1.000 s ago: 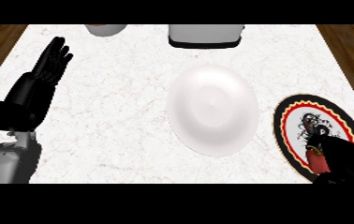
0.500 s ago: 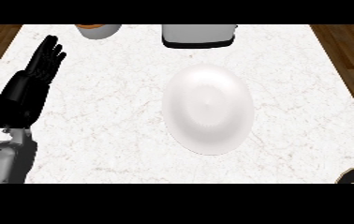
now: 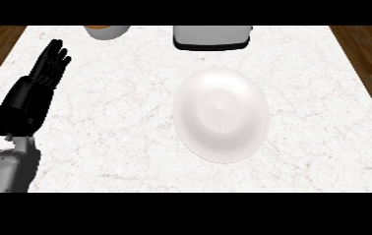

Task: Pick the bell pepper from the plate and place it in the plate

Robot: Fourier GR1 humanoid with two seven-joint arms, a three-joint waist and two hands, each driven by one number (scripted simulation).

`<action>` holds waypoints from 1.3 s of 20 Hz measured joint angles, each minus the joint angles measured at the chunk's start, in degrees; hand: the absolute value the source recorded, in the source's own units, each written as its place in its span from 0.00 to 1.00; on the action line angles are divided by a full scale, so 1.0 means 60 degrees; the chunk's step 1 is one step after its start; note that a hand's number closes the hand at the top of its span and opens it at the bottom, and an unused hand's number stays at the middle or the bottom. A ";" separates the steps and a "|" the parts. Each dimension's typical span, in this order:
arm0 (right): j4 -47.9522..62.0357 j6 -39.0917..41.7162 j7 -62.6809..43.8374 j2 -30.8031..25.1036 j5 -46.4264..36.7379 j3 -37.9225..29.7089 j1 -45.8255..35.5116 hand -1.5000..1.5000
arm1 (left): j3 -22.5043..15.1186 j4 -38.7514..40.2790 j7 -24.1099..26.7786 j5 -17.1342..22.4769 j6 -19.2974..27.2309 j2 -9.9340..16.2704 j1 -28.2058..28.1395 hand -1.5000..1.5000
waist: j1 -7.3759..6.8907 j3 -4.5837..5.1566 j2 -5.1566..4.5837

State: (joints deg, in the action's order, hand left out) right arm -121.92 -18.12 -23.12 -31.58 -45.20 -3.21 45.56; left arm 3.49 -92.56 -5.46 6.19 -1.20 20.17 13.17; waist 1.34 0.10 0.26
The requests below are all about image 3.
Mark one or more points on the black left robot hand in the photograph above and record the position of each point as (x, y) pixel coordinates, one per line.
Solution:
(35, 88)

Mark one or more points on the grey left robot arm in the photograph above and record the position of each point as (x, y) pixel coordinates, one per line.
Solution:
(15, 166)

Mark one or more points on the white oval plate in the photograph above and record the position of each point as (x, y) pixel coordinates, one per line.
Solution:
(222, 115)

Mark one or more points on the grey bowl with orange contents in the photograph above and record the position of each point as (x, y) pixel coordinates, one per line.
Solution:
(108, 31)

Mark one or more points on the grey appliance with black base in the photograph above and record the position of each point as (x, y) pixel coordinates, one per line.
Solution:
(212, 36)

